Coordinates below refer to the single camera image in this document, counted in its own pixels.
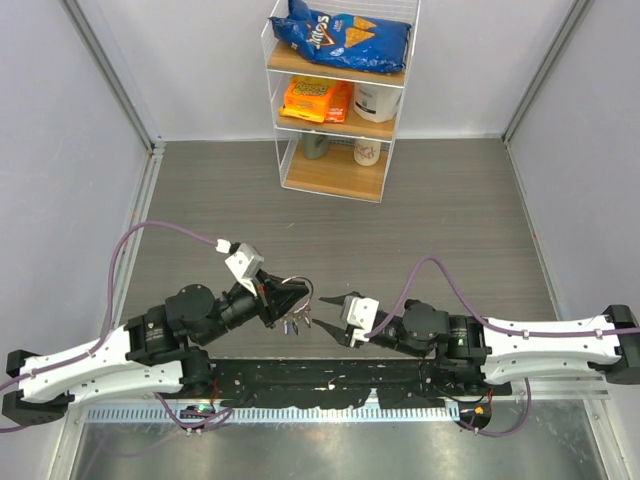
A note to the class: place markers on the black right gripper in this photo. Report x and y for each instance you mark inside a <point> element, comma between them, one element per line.
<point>340,334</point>

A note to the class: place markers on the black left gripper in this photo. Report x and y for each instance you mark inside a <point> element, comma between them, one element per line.
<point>276,299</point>

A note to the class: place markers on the large metal keyring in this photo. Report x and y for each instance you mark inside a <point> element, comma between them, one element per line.
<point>300,313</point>

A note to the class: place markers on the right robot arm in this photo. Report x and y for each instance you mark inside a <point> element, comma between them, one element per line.
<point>461,351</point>

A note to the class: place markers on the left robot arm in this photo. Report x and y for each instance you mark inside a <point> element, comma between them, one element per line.
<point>161,351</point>

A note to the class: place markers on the white paper cup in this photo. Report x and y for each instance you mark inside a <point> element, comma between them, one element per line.
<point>367,152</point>

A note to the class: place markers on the orange snack box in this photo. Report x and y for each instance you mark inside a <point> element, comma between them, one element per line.
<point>318,100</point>

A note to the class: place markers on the white pouch bag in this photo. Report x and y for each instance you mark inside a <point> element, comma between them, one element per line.
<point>376,103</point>

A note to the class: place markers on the blue Doritos chip bag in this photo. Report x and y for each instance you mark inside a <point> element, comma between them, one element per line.
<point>343,40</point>

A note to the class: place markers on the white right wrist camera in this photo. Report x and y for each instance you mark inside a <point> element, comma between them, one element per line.
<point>359,314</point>

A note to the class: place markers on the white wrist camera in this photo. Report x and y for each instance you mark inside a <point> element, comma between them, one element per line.
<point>359,314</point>
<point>243,261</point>

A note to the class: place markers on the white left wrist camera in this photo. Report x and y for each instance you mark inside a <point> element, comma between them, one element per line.
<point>243,261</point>

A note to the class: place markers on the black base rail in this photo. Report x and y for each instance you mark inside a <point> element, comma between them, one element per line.
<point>347,383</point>

